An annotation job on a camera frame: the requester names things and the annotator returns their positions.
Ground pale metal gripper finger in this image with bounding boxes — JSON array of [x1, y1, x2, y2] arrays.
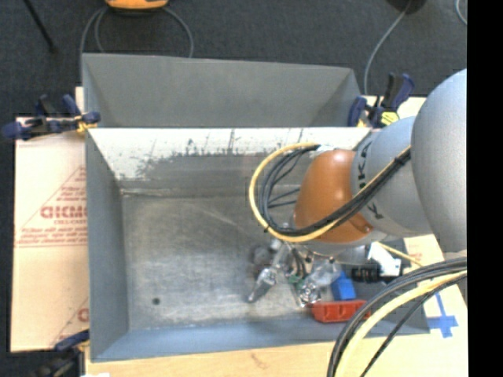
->
[[247, 268, 277, 304], [252, 240, 282, 269]]

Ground brown cardboard board red print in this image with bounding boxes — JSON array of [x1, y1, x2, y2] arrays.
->
[[9, 86, 92, 353]]

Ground blue block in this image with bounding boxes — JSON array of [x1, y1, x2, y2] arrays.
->
[[331, 272, 358, 302]]

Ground grey metal bin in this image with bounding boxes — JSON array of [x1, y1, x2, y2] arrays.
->
[[80, 53, 430, 363]]

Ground black cylinder on white bracket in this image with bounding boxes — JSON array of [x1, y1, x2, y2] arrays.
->
[[350, 241, 403, 284]]

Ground red plastic block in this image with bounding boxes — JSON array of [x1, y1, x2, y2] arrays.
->
[[311, 299, 372, 324]]

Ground clear plastic bottle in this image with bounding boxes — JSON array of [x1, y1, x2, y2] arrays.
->
[[297, 260, 341, 308]]

